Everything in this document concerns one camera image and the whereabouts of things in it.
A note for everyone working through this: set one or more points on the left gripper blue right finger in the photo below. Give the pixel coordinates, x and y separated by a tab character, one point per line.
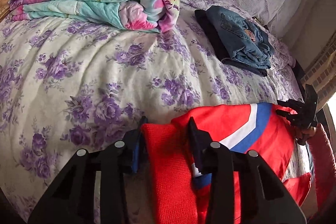
199	142

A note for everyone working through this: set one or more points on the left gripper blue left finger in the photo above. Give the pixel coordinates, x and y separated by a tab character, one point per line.
138	145

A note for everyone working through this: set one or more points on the red track pants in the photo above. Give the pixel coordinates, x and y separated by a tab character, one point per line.
249	155

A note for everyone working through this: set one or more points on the right hand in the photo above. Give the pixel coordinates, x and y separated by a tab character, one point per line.
302	135

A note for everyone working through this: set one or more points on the checkered beige curtain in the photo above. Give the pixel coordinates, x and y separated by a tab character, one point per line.
321	73

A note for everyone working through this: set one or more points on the folded blue jeans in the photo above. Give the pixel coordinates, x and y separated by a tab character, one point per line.
244	41

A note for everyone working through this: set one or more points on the purple floral bed sheet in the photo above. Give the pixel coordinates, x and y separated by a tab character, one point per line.
68	84

